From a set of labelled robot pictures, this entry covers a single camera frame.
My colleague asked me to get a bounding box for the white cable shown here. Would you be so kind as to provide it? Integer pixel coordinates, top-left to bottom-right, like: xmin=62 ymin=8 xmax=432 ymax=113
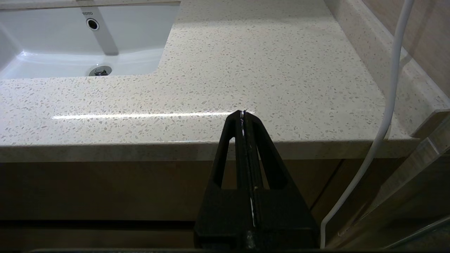
xmin=319 ymin=0 xmax=415 ymax=248

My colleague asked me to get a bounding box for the brown vanity cabinet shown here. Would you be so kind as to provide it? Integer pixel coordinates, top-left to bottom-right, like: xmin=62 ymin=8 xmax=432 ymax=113
xmin=0 ymin=151 xmax=422 ymax=251

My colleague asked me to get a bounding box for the chrome sink drain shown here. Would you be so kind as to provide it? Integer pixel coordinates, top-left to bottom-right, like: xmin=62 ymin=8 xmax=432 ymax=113
xmin=88 ymin=65 xmax=112 ymax=77

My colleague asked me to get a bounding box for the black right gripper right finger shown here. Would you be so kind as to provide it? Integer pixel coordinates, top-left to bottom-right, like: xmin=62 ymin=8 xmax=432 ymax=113
xmin=244 ymin=111 xmax=319 ymax=249

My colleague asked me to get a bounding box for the white ceramic sink basin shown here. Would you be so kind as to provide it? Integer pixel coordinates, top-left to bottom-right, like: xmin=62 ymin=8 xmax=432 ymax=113
xmin=0 ymin=2 xmax=181 ymax=80

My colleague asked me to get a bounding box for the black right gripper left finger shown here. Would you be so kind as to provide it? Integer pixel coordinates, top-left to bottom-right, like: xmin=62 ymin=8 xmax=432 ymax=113
xmin=194 ymin=111 xmax=254 ymax=249

